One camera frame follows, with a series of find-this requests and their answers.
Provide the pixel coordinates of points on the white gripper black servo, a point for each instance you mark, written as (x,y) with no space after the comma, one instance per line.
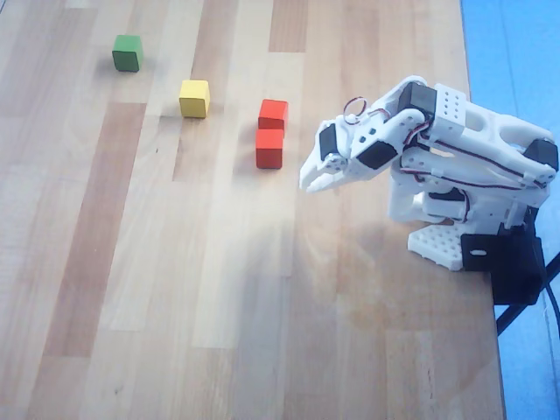
(323,171)

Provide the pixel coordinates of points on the red wooden cube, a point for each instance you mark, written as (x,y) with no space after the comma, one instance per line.
(269,151)
(273,111)

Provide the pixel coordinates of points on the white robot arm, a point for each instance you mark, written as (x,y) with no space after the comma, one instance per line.
(472,153)

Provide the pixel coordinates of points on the yellow wooden cube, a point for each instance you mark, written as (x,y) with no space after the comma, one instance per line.
(194,100)

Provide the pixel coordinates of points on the green wooden cube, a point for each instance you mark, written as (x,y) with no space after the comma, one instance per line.
(127,53)

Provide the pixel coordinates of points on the black table clamp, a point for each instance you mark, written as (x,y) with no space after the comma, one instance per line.
(507,267)

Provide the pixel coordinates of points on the black diagonal metal strut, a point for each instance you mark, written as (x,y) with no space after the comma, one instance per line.
(520,308)

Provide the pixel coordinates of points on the white perforated base plate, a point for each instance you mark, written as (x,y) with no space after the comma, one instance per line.
(437,245)

